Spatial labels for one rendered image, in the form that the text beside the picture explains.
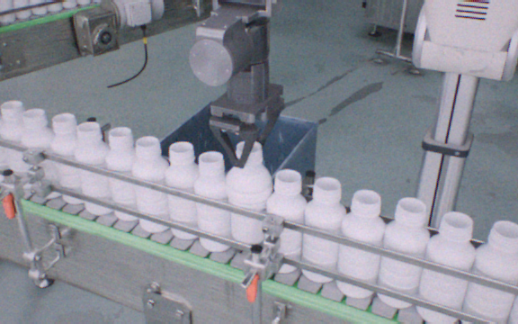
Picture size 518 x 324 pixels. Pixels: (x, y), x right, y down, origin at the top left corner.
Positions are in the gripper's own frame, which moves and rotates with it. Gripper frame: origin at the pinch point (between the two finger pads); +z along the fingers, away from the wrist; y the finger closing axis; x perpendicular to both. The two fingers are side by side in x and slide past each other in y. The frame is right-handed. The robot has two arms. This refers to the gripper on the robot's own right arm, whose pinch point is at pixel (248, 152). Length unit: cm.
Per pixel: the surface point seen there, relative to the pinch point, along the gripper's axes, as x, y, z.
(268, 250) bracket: 6.3, 6.7, 11.0
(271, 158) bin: -21, -57, 38
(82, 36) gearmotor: -112, -89, 26
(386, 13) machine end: -67, -391, 92
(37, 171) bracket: -38.1, 5.1, 10.6
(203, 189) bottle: -6.4, 2.7, 6.7
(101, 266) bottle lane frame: -27.8, 5.0, 28.6
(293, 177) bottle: 6.5, -1.6, 3.5
